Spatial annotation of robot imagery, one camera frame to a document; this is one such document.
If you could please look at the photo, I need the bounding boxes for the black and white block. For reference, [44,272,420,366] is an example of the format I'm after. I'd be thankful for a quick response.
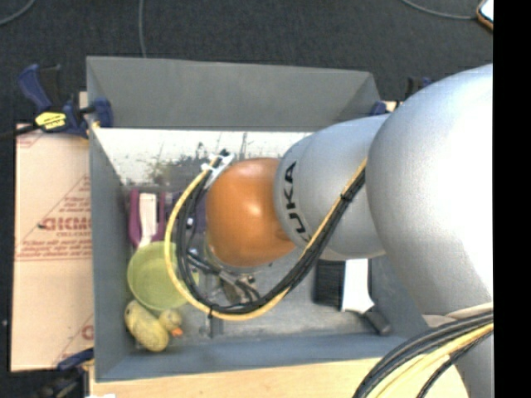
[312,258,375,313]

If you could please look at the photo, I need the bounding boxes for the purple and white tool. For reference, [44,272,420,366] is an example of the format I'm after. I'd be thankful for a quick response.
[127,187,168,249]

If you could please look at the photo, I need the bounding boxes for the green bowl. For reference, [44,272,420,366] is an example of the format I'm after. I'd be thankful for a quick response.
[126,240,201,313]

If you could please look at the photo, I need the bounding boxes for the brown cardboard board red print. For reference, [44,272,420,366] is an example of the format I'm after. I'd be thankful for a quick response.
[10,122,95,372]

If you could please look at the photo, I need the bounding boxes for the grey metal bin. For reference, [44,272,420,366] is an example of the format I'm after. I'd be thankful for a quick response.
[85,55,432,383]

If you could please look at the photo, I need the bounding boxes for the yellow toy duck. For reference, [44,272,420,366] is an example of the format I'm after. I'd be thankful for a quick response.
[124,299,185,353]

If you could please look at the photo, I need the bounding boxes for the dark grey small block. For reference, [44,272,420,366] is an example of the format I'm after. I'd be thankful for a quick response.
[363,306,393,336]

